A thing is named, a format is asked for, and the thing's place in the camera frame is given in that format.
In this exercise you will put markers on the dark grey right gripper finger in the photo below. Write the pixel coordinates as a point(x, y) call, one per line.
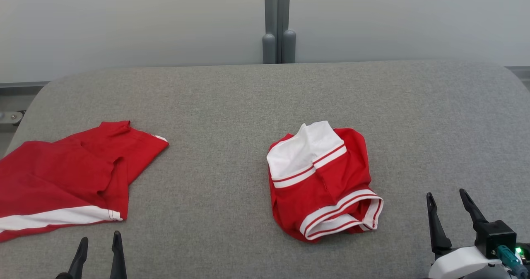
point(472, 210)
point(438, 229)

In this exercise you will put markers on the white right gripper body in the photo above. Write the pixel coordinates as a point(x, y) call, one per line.
point(455, 264)

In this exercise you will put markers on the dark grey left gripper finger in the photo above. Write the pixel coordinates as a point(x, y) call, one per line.
point(79, 260)
point(117, 258)

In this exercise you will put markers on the red basketball jersey white trim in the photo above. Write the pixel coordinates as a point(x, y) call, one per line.
point(323, 188)

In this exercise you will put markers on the red shorts with white stripe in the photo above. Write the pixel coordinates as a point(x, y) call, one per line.
point(62, 167)

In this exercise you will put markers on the grey fabric sofa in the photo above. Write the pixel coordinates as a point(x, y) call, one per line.
point(232, 105)

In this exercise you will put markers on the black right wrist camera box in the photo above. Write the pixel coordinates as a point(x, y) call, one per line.
point(495, 233)

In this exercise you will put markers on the small metal floor bracket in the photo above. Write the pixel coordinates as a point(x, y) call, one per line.
point(12, 116)

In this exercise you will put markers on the grey partition post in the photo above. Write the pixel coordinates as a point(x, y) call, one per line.
point(276, 22)

